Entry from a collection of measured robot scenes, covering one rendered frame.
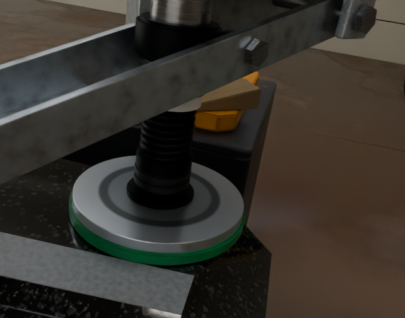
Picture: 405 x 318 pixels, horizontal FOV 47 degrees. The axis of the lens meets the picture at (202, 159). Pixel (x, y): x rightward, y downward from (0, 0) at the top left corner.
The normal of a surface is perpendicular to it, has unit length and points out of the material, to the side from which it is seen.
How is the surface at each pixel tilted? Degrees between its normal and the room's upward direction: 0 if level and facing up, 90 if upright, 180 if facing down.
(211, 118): 90
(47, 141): 90
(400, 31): 90
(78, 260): 0
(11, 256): 0
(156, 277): 0
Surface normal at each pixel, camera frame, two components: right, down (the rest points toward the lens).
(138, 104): 0.62, 0.41
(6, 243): 0.14, -0.89
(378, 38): -0.21, 0.39
